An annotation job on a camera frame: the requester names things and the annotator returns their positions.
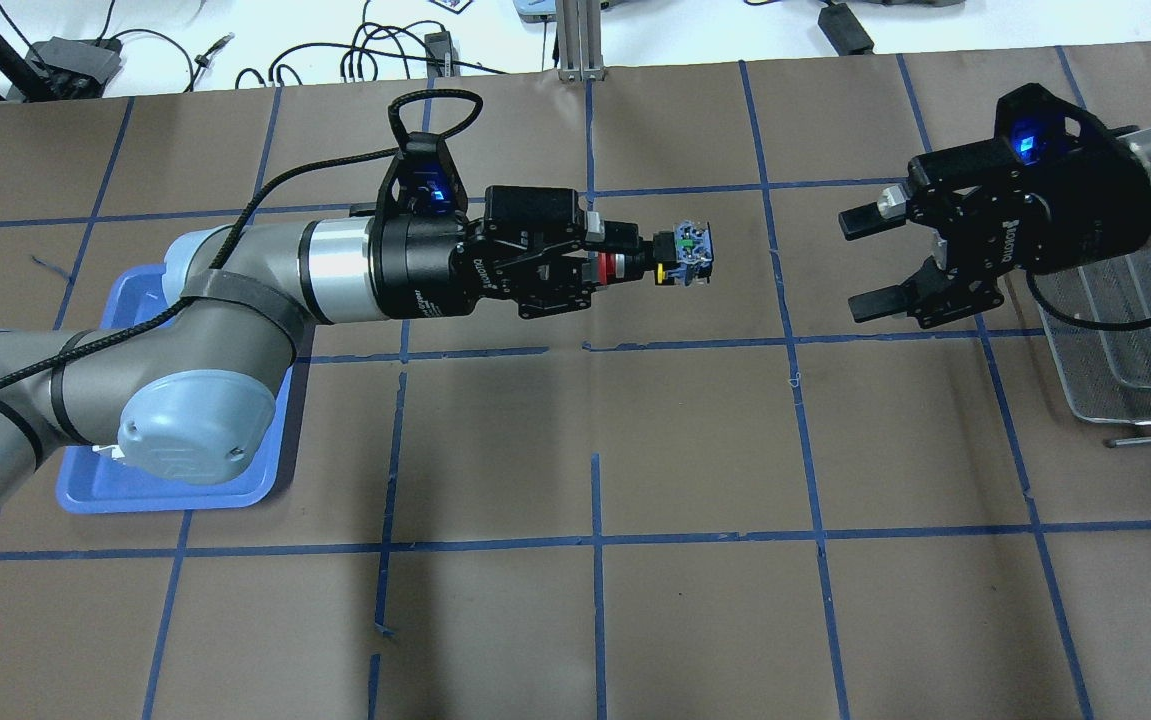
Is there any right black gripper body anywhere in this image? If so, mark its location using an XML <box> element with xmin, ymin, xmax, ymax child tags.
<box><xmin>909</xmin><ymin>133</ymin><xmax>1151</xmax><ymax>329</ymax></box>

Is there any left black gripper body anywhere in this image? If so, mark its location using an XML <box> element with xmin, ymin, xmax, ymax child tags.
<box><xmin>373</xmin><ymin>186</ymin><xmax>587</xmax><ymax>319</ymax></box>

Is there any red emergency stop button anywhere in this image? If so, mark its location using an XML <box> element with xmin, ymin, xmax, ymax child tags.
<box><xmin>595</xmin><ymin>220</ymin><xmax>716</xmax><ymax>289</ymax></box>

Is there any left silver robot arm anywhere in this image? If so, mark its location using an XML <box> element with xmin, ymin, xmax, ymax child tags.
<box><xmin>0</xmin><ymin>186</ymin><xmax>658</xmax><ymax>507</ymax></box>

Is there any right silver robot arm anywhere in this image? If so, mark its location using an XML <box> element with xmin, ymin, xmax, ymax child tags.
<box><xmin>839</xmin><ymin>83</ymin><xmax>1151</xmax><ymax>332</ymax></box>

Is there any black power adapter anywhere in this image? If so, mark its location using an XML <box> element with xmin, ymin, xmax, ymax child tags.
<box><xmin>816</xmin><ymin>1</ymin><xmax>875</xmax><ymax>56</ymax></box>

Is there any blue plastic tray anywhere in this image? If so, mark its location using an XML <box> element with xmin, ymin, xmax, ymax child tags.
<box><xmin>54</xmin><ymin>265</ymin><xmax>295</xmax><ymax>515</ymax></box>

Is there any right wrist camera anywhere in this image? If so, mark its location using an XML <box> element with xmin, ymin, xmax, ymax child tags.
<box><xmin>994</xmin><ymin>83</ymin><xmax>1115</xmax><ymax>167</ymax></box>

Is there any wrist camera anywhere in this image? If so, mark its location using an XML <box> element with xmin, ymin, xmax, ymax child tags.
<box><xmin>374</xmin><ymin>132</ymin><xmax>468</xmax><ymax>219</ymax></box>
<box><xmin>994</xmin><ymin>83</ymin><xmax>1115</xmax><ymax>167</ymax></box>

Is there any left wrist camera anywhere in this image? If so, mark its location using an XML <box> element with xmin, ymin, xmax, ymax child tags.
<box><xmin>374</xmin><ymin>132</ymin><xmax>468</xmax><ymax>219</ymax></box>

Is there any silver wire mesh shelf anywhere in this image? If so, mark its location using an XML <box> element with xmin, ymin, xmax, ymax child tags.
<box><xmin>1031</xmin><ymin>248</ymin><xmax>1151</xmax><ymax>449</ymax></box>

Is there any aluminium frame post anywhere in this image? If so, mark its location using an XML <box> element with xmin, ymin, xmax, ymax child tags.
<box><xmin>555</xmin><ymin>0</ymin><xmax>605</xmax><ymax>85</ymax></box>

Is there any black camera cable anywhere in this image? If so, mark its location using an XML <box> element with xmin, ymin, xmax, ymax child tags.
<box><xmin>0</xmin><ymin>89</ymin><xmax>486</xmax><ymax>421</ymax></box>

